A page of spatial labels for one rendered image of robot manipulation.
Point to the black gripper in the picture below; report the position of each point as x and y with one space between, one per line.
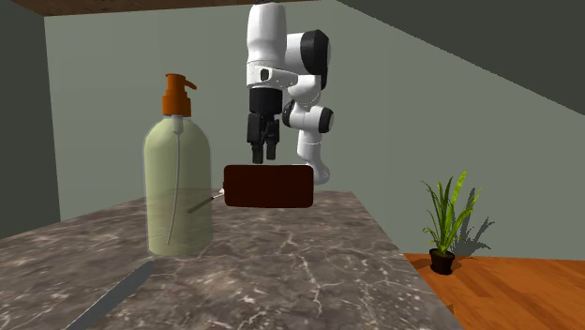
265 100

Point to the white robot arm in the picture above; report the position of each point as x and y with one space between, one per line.
267 41

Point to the dark red rounded rectangular block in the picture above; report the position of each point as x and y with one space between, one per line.
268 186

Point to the thin grey rod white tip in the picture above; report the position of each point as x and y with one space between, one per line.
218 194

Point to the green soap dispenser orange pump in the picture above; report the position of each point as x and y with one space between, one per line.
177 182

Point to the green potted plant black pot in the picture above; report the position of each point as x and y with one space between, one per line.
445 228

